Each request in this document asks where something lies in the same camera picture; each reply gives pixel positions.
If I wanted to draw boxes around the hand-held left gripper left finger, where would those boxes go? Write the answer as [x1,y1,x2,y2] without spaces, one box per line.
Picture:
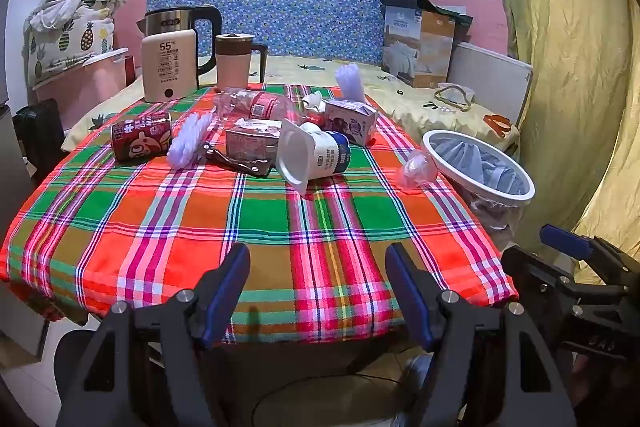
[56,243,251,427]

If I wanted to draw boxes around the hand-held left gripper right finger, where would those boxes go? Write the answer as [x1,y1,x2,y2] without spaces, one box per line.
[384,243,578,427]

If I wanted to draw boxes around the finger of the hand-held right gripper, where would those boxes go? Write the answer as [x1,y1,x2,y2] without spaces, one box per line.
[539,224,640,283]
[501,246,626,340]

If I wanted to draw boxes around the white trash bin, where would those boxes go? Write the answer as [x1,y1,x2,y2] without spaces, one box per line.
[421,129,536,248]

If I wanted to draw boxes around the clear plastic wrapper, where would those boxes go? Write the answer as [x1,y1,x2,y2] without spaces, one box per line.
[395,150,440,191]

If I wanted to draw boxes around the dark foil wrapper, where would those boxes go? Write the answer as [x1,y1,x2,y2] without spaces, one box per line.
[202,142,276,178]

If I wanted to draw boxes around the pink drink carton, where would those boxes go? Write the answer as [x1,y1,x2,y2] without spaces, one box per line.
[225,118,285,162]

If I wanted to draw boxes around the white yogurt cup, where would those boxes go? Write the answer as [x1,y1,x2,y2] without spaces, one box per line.
[276,118,352,196]

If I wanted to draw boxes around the red drink can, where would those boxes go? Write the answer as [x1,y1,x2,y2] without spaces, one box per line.
[110,110,174,164]

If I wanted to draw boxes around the purple drink carton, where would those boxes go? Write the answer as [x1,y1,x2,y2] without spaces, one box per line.
[324,98,379,146]

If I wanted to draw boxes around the crushed clear plastic bottle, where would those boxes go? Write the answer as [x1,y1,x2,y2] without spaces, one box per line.
[212,88,303,124]

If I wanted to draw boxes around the clear plastic cups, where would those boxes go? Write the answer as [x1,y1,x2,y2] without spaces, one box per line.
[334,63,368,102]

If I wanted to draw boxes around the plaid tablecloth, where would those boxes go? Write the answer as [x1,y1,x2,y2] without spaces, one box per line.
[0,83,521,345]

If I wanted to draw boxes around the white panel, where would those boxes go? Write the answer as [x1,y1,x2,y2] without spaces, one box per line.
[447,42,533,118]

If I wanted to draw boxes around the yellow printed bedsheet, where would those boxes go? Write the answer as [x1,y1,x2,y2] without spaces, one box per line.
[61,54,521,158]

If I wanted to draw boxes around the yellow curtain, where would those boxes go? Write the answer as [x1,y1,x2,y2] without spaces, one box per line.
[472,0,640,258]

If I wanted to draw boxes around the grey cabinet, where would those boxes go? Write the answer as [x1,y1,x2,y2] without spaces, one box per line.
[0,102,51,358]

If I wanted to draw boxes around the cardboard bedding box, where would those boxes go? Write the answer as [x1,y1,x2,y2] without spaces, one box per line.
[381,4,457,88]

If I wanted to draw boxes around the steel and pink electric kettle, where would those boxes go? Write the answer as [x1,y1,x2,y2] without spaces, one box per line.
[136,5,223,104]

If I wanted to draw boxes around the pink storage box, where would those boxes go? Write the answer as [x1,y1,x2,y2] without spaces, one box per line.
[32,47,130,132]

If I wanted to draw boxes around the black suitcase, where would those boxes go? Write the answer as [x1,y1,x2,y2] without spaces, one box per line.
[12,98,68,180]

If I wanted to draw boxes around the dark cloth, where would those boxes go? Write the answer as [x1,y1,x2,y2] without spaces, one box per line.
[380,0,473,42]

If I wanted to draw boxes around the pineapple print quilt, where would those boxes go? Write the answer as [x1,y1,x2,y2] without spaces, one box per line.
[26,0,131,88]

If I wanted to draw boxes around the olive strap loop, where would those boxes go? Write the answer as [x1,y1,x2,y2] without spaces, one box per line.
[434,84,475,112]

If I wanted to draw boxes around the pink mug with black handle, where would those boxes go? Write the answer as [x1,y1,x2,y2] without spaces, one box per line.
[215,33,269,90]

